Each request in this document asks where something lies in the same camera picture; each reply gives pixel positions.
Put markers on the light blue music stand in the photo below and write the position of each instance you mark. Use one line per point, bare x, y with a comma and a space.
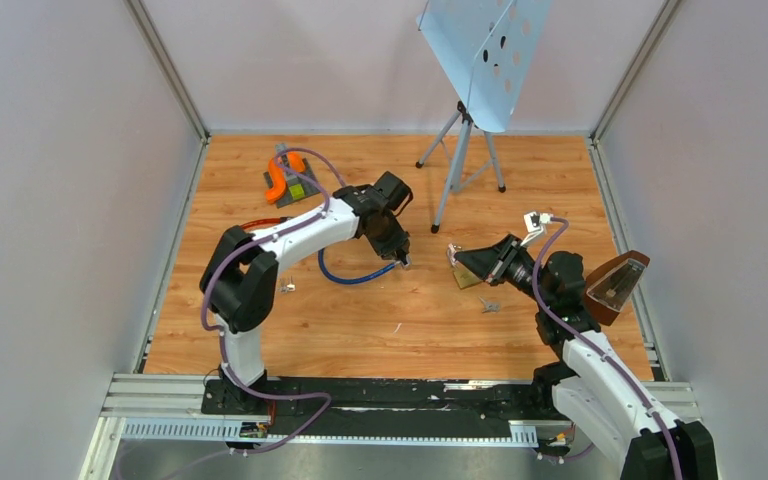
485, 49

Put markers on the blue cable lock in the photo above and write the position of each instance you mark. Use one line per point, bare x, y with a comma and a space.
354, 277

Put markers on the white slotted cable duct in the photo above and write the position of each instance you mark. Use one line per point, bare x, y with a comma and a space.
517, 436

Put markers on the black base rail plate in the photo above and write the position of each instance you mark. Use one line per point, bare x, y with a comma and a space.
387, 406

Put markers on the small silver keys left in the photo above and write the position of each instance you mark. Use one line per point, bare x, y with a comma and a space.
286, 286

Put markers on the brass padlock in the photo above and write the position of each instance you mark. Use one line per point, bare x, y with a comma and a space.
464, 278

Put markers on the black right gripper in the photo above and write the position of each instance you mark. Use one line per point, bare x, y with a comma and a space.
491, 262

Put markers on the red cable lock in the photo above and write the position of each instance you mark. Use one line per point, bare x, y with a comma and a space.
263, 223

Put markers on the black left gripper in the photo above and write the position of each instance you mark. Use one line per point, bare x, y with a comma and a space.
400, 240

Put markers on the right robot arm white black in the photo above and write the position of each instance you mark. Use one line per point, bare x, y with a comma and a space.
589, 383

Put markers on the brown wooden metronome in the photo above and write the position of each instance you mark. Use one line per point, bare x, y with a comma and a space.
609, 287

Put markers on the orange grey toy block build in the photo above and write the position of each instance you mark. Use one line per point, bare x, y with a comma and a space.
285, 188

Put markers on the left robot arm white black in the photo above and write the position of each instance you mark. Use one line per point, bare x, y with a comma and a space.
240, 282

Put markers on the small silver keys right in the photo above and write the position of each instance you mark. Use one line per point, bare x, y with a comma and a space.
489, 306

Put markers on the blue lock key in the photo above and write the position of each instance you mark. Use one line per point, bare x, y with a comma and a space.
451, 251

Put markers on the small silver keys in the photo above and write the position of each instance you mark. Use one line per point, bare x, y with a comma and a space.
286, 286
489, 306

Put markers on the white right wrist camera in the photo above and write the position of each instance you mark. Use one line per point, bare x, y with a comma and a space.
536, 226

